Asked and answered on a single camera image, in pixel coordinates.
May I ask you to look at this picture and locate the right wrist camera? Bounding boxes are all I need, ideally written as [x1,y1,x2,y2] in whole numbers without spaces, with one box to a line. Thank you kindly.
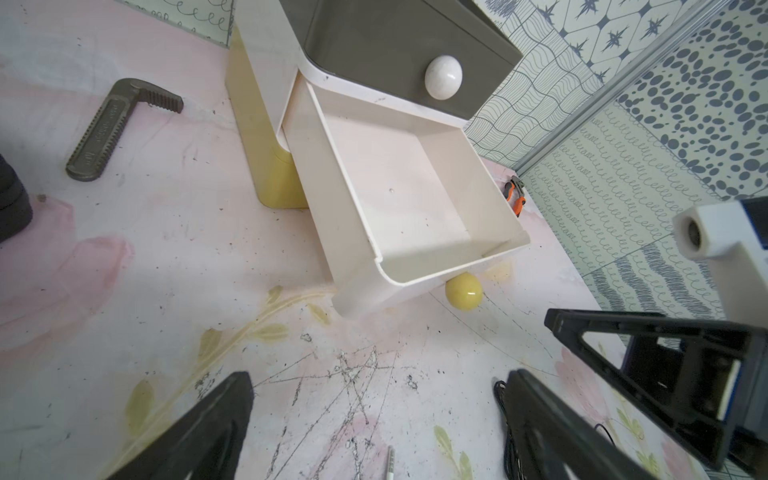
[673,196,767,328]

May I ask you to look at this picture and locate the orange handled pliers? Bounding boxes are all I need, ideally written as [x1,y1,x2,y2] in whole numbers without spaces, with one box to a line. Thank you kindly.
[502,175,527,217]

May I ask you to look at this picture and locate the grey top drawer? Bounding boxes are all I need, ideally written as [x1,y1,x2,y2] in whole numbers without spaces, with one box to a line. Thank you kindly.
[281,0,523,120]

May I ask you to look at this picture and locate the black plastic tool case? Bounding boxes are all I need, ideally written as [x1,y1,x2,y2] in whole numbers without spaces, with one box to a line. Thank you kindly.
[0,156,33,243]

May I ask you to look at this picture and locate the black earphones small bundle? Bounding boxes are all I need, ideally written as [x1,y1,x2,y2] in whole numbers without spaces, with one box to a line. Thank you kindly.
[493,380,525,480]

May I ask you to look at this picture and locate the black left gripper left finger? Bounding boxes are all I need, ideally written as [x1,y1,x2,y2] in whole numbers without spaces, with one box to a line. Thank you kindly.
[110,371,254,479]

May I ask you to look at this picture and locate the dark grey hex wrench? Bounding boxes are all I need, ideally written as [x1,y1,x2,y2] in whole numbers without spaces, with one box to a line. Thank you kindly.
[65,78,184,182]

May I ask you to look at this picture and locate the white earphones middle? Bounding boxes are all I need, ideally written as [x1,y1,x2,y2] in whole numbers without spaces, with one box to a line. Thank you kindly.
[384,445,396,480]

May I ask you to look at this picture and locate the yellow white drawer cabinet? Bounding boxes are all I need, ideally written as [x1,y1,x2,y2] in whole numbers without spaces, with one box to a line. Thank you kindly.
[225,0,469,210]

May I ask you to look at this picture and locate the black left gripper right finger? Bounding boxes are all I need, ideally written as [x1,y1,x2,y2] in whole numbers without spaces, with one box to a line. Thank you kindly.
[503,369,652,479]

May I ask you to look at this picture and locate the white drawer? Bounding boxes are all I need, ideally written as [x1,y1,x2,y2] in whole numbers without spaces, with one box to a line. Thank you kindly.
[283,78,530,318]

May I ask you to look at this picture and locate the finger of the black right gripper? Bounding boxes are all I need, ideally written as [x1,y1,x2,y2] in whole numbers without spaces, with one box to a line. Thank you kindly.
[544,308,767,471]

